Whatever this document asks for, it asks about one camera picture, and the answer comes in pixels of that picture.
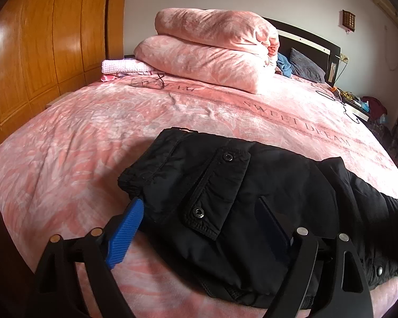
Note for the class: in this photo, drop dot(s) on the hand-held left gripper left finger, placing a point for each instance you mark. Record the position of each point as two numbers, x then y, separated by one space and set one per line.
126 235

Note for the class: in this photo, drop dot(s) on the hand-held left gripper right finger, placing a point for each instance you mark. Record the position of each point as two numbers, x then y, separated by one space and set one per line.
303 251

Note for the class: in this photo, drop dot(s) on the black jacket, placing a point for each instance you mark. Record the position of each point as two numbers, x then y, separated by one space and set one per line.
235 179

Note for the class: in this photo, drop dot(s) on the bed with pink bedsheet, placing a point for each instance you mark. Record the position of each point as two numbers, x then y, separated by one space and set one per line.
69 159

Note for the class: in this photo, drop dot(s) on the dark nightstand with clutter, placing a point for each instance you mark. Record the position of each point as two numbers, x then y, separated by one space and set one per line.
360 112

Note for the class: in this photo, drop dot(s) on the dark red clothing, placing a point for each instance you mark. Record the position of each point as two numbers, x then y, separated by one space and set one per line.
374 104

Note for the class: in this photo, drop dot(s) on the folded pale pink towel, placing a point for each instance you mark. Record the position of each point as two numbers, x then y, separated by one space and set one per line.
122 66

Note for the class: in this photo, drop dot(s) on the dark bare nightstand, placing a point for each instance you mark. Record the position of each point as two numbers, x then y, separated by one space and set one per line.
130 57

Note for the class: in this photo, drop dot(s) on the blue cloth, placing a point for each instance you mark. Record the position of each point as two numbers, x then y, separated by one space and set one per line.
284 66

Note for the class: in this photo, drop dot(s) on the grey pillow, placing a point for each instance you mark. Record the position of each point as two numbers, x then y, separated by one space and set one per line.
306 64

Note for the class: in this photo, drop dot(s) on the dark wooden headboard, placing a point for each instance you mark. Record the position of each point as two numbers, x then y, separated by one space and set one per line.
318 54

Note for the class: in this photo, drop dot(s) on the folded pink quilt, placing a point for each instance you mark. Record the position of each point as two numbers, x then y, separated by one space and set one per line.
202 49

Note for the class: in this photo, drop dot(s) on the wooden wardrobe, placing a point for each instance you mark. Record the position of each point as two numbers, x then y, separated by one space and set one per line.
53 39

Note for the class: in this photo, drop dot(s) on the white air conditioner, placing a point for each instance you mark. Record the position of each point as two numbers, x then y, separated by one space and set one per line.
386 5

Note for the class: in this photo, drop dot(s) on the wall socket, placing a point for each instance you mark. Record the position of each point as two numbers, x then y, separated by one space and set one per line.
344 57

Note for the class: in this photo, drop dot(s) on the wooden wall lamp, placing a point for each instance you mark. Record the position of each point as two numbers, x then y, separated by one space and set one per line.
349 20

